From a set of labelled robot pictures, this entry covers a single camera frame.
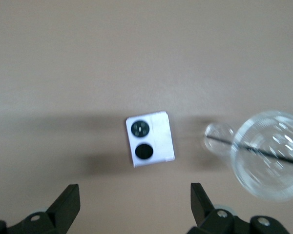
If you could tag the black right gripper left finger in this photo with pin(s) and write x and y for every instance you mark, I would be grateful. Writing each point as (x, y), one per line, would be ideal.
(39, 223)

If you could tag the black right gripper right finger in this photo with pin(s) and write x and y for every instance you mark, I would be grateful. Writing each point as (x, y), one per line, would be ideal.
(219, 223)

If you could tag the lilac flip phone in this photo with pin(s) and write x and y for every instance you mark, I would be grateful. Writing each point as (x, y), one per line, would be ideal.
(158, 139)

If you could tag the clear plastic cup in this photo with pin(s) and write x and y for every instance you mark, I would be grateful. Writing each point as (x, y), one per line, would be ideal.
(266, 168)

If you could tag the black straw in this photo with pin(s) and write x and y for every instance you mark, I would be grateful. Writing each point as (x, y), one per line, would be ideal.
(258, 150)

